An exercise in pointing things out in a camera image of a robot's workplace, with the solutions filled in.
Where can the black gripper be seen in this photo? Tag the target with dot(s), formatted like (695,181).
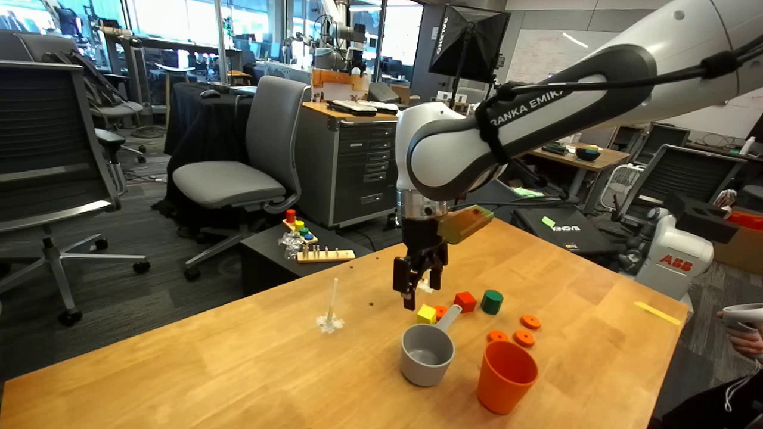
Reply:
(422,236)

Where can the yellow block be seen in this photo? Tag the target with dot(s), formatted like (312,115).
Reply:
(427,313)

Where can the red block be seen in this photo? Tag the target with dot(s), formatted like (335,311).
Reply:
(466,300)

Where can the green block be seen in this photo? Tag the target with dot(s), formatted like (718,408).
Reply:
(492,300)

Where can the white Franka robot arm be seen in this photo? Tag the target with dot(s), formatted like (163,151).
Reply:
(444,151)

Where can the white ABB robot base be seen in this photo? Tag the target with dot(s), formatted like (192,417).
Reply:
(672,257)

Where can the grey measuring cup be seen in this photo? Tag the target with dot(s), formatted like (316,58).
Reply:
(424,358)

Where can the orange plastic cup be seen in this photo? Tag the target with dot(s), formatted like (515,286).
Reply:
(507,385)

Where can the operator hand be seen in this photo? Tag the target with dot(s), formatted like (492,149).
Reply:
(749,338)

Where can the orange disc with hole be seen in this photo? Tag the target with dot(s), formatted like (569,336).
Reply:
(523,338)
(496,336)
(439,311)
(529,323)

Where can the wooden strip toy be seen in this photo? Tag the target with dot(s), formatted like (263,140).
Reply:
(324,255)

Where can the grey drawer cabinet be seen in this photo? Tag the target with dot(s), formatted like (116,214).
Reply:
(348,167)

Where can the colourful stacking toy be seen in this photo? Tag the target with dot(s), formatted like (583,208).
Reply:
(298,228)

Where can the clear plastic bag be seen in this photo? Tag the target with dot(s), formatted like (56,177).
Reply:
(290,244)

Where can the black low side table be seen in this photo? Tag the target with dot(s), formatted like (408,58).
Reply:
(269,257)

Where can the black case green label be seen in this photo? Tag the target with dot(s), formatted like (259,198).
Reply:
(569,228)

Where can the grey padded office chair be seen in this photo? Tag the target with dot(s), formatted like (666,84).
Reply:
(229,180)

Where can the yellow tape strip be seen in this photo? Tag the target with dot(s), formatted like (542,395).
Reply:
(658,313)

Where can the white handheld controller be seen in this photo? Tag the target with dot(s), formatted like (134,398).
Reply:
(742,313)

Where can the black mesh office chair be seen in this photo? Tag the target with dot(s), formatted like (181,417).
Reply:
(49,144)

